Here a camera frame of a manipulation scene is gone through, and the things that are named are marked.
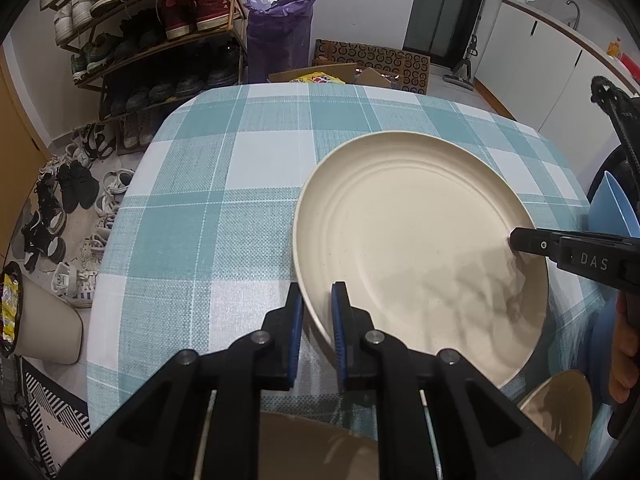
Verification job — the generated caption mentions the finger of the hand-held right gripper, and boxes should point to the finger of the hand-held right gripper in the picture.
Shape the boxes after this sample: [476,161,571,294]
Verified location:
[509,227,563,263]

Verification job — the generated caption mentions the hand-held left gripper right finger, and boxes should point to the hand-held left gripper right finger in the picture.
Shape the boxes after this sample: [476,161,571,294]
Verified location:
[330,281,583,480]

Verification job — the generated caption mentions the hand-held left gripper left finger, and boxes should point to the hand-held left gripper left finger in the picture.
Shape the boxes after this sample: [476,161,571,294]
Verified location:
[57,282,306,480]

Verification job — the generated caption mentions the blue bowl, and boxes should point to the blue bowl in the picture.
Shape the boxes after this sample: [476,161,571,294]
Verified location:
[589,170,640,237]

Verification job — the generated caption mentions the beige round plate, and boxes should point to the beige round plate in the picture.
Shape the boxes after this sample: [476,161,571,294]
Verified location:
[517,370,596,466]
[292,132,550,388]
[260,410,381,480]

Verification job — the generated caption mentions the person's right hand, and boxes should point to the person's right hand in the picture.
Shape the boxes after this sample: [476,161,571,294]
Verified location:
[609,290,640,406]

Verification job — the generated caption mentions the teal checked tablecloth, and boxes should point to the teal checked tablecloth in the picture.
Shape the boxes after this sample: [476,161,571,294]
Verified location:
[86,82,616,480]

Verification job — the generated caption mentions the upright vacuum mop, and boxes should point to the upright vacuum mop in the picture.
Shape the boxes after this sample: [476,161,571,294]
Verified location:
[442,35,481,92]

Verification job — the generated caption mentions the white kitchen counter cabinet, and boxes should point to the white kitchen counter cabinet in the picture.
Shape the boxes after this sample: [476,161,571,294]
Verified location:
[472,0,640,181]

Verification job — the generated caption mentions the patterned cardboard box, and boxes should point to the patterned cardboard box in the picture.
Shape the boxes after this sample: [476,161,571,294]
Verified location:
[267,39,432,96]

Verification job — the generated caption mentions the beige trash bin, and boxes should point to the beige trash bin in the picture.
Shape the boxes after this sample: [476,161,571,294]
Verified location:
[0,262,83,366]

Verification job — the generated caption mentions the black framed glass door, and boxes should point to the black framed glass door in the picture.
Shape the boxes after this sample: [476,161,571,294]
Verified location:
[402,0,496,63]

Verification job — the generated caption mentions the black and white striped rug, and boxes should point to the black and white striped rug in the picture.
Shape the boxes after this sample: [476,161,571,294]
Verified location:
[10,357,93,478]

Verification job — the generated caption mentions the yellow snack packet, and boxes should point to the yellow snack packet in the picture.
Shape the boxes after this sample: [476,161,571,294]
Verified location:
[290,72,346,86]

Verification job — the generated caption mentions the scattered pile of shoes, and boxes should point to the scattered pile of shoes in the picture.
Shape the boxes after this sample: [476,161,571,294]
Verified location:
[12,122,136,308]

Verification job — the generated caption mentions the yellow wrappers in black bag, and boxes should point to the yellow wrappers in black bag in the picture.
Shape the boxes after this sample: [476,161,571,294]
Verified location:
[0,272,23,346]

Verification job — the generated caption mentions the purple plastic bag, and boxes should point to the purple plastic bag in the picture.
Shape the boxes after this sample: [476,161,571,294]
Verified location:
[245,0,318,85]

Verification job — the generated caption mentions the wooden shoe rack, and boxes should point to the wooden shoe rack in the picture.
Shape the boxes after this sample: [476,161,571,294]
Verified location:
[50,0,248,126]

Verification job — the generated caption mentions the wooden door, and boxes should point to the wooden door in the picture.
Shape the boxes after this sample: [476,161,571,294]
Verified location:
[0,45,51,261]

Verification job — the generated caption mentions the rows of assorted sneakers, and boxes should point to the rows of assorted sneakers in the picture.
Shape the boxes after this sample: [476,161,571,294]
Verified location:
[40,0,246,151]

